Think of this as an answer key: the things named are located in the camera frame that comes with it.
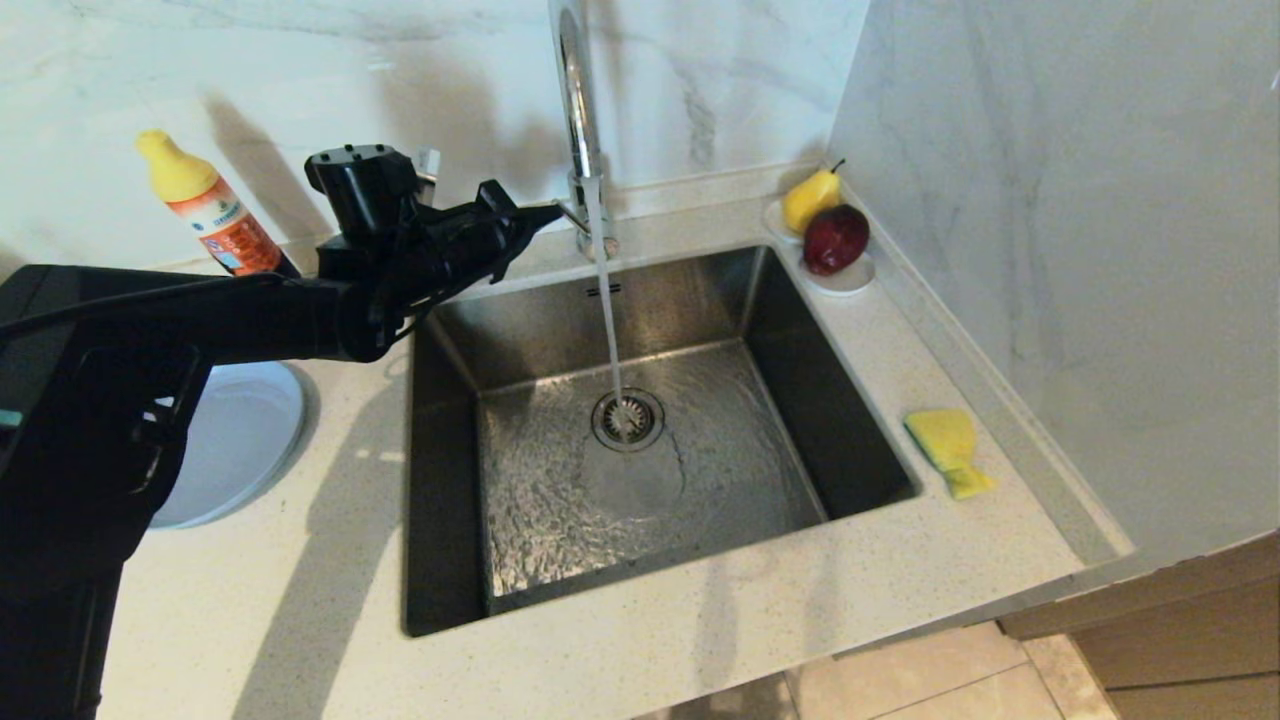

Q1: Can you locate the orange dish soap bottle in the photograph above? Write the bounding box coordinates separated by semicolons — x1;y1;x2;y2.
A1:
137;130;299;278

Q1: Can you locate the yellow pear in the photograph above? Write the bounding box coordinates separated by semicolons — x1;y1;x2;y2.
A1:
781;158;847;234

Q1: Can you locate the yellow and green sponge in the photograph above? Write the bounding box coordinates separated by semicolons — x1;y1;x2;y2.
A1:
904;408;997;500

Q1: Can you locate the blue-grey plate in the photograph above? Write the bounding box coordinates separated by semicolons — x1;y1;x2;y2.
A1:
150;360;307;529

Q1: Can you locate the stainless steel sink basin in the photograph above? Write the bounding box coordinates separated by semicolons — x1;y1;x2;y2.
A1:
403;243;921;639

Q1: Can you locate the beige wooden cabinet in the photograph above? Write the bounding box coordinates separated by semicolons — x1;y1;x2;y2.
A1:
997;530;1280;720

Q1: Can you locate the small white dish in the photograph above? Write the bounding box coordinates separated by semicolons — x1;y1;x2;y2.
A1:
800;250;877;295
763;198;804;244

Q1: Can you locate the dark red apple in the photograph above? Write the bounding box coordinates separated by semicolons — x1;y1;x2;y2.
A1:
802;204;871;276

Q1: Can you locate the chrome kitchen faucet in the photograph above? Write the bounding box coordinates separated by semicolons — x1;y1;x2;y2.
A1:
547;0;623;263

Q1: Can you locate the black braided cable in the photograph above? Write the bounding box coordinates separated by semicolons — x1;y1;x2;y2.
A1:
365;195;426;346

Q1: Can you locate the white framed wrist camera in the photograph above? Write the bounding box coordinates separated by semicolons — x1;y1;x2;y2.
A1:
410;148;443;206

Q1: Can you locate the metal sink drain strainer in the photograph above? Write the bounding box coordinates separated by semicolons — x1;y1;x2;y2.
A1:
590;387;666;453

